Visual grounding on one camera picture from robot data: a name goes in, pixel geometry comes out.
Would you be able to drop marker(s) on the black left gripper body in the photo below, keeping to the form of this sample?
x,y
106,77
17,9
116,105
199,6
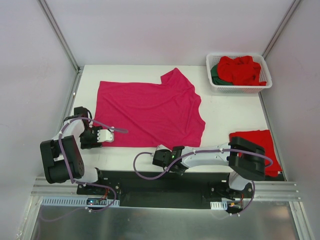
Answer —
x,y
91,136

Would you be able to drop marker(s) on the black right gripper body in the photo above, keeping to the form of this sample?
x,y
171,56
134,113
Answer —
x,y
158,158

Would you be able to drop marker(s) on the pink t shirt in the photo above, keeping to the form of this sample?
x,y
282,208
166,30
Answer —
x,y
154,114

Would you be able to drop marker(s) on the white plastic laundry basket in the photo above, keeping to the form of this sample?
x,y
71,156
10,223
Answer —
x,y
214,58

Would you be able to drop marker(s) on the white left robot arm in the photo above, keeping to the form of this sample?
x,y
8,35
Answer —
x,y
61,157

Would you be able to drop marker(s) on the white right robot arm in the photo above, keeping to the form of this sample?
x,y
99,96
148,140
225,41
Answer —
x,y
245,158

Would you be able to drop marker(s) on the green t shirt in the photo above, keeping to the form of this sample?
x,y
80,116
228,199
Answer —
x,y
216,79

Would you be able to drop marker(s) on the red crumpled t shirt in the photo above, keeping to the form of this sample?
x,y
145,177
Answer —
x,y
240,71

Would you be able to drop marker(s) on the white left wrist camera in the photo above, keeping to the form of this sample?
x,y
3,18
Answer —
x,y
105,135

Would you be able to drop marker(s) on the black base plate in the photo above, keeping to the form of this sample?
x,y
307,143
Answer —
x,y
190,191

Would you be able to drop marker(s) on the aluminium frame rail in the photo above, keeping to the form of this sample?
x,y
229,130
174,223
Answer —
x,y
269,191

